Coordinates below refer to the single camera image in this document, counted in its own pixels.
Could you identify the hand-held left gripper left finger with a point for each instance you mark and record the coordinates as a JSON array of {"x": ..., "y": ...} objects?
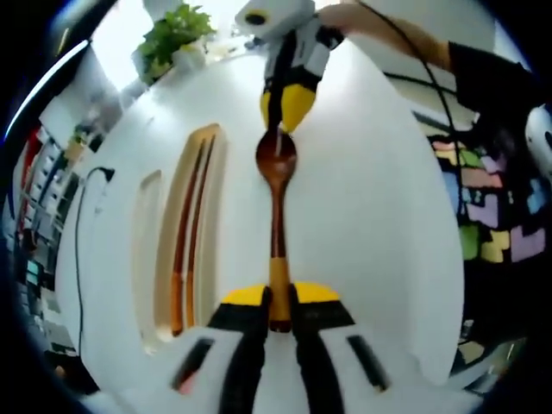
[{"x": 215, "y": 379}]

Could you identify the wooden spoon utensil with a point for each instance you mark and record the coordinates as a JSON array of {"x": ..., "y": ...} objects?
[{"x": 278, "y": 224}]

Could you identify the ceiling light strip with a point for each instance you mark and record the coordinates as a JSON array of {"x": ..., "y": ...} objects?
[{"x": 43, "y": 84}]

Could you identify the white worn device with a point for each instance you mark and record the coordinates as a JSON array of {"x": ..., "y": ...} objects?
[{"x": 539, "y": 133}]

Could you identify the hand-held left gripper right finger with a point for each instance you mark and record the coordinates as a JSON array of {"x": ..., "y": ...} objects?
[{"x": 345, "y": 379}]

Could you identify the potted green plant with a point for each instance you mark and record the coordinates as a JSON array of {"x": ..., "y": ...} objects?
[{"x": 172, "y": 30}]

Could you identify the white shelf with boxes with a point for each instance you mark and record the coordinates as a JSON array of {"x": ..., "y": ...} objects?
[{"x": 39, "y": 181}]

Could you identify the beige cutlery case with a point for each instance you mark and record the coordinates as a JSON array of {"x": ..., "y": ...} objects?
[{"x": 166, "y": 259}]

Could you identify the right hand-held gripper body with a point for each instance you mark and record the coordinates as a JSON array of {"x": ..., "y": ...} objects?
[{"x": 276, "y": 17}]

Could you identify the beige cutlery case lid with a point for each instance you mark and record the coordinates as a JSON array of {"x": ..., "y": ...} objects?
[{"x": 144, "y": 259}]

